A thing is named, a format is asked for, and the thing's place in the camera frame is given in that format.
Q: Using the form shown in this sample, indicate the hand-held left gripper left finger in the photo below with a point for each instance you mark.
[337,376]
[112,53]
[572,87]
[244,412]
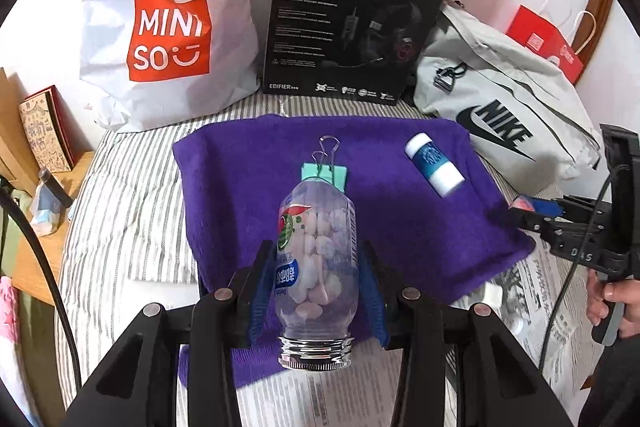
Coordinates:
[262,287]

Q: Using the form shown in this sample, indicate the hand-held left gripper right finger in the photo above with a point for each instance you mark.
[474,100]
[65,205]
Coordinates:
[375,297]

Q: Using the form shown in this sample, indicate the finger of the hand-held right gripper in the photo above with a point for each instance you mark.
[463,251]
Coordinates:
[525,222]
[545,206]

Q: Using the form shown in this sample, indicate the clear plastic candy bottle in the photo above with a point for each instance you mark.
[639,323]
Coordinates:
[312,227]

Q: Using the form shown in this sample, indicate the person's right hand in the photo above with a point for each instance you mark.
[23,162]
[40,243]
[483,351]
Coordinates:
[630,302]

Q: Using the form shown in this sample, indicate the purple towel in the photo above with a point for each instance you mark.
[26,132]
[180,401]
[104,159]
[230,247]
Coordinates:
[400,217]

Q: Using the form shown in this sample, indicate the newspaper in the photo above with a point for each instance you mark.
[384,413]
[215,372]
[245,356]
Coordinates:
[545,307]

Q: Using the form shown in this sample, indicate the white blue cylindrical container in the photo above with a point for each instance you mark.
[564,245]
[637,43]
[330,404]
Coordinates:
[432,162]

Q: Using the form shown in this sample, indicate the teal binder clip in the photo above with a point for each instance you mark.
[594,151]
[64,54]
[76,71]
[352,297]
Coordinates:
[335,174]

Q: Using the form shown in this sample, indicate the grey sling bag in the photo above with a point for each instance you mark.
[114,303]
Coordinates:
[500,72]

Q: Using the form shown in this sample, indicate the red paper bag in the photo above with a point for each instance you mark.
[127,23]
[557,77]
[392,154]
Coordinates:
[537,37]

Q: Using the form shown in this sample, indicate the person's dark clothing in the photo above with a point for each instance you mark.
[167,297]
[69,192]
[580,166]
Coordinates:
[615,387]

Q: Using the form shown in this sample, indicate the wooden nightstand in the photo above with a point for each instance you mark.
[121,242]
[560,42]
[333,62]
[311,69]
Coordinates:
[45,257]

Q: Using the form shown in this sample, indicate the small dark stick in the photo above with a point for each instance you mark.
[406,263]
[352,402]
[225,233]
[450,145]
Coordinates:
[56,189]

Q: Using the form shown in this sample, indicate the pale blue tissue pack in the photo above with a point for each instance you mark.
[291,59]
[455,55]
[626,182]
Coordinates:
[45,217]

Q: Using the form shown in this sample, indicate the pink patterned cloth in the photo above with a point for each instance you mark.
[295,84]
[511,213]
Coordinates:
[7,312]

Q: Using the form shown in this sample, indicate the black headset box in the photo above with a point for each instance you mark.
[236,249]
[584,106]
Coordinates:
[320,32]

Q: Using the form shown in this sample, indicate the white plastic shopping bag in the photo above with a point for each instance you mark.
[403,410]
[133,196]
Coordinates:
[165,37]

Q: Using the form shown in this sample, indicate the illustrated book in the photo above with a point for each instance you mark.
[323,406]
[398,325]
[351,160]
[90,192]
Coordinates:
[42,127]

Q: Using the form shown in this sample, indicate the wooden headboard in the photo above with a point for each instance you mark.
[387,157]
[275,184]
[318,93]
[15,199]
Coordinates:
[7,122]

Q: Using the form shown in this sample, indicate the wooden door frame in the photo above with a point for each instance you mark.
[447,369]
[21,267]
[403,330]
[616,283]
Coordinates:
[597,22]

